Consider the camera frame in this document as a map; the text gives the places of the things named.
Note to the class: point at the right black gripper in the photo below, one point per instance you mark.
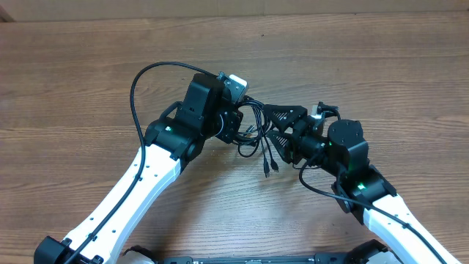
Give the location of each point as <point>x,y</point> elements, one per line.
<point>290,152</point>

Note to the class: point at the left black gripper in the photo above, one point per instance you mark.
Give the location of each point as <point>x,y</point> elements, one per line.
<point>234,119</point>

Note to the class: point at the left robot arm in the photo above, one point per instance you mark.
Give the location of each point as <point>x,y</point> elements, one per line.
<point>169,144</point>

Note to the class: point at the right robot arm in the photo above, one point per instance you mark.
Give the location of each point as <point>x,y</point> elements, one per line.
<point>360,189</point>

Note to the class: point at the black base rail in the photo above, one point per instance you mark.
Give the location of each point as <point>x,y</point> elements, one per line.
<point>256,259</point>

